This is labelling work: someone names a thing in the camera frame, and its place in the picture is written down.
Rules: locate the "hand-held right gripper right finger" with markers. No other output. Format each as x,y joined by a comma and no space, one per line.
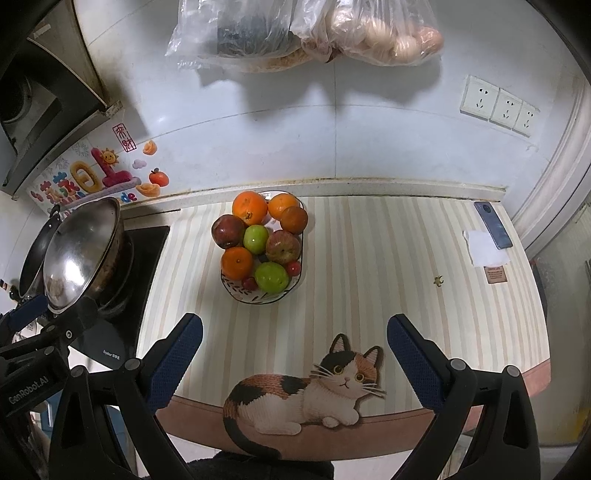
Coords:
413,364

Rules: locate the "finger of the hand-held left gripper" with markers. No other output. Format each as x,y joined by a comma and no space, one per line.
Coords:
27,310
69,333

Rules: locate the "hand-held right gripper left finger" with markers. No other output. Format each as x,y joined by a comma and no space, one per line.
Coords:
178,364

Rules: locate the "floral oval plate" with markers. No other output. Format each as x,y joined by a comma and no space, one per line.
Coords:
244,296

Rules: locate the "medium orange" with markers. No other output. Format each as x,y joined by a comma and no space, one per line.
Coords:
237,263

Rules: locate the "green apple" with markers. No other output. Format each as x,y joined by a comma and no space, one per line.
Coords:
255,239
272,278

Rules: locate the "dark red apple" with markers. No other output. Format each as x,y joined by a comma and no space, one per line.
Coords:
227,231

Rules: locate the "dark orange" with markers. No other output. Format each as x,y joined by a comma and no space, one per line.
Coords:
295,220

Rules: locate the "black pan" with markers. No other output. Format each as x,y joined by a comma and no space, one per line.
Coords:
34,258

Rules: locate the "stainless steel wok lid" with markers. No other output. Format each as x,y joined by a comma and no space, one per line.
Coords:
78,258

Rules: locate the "steel wok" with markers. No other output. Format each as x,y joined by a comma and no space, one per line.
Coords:
117,272

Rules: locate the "small gold star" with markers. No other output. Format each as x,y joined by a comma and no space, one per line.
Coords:
438,279

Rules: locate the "striped cat print mat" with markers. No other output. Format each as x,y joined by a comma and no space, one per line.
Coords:
369,277

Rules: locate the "black glass stove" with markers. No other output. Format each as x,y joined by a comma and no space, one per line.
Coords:
147,249

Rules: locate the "brown label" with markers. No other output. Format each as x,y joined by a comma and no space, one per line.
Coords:
495,274

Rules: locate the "white tissue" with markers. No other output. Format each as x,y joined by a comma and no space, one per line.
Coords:
480,251

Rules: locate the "blue smartphone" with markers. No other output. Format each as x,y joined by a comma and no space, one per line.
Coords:
494,226

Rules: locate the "large orange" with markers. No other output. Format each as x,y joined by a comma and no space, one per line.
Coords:
249,207

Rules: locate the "small orange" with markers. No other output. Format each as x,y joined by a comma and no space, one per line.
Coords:
284,204

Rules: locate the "range hood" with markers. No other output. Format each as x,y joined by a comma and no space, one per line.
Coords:
41,106

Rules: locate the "brown egg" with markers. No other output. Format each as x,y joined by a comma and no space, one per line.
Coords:
376,33
430,39
406,47

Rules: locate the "clear bag with dark contents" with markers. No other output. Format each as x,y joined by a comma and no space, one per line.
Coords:
240,37

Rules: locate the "clear plastic bag of eggs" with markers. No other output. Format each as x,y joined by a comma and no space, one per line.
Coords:
351,32

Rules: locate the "colourful lettered wall sticker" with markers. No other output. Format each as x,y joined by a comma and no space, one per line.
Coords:
87,180

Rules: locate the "gold ingot wall sticker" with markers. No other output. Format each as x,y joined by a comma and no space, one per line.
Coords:
150,147
148,189

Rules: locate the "persimmon wall sticker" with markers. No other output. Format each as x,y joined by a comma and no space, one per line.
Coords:
158,178

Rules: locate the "red seal wall sticker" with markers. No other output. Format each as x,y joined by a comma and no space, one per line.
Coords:
124,137

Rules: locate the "white wall outlet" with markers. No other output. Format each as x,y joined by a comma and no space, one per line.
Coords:
506,110
480,98
526,121

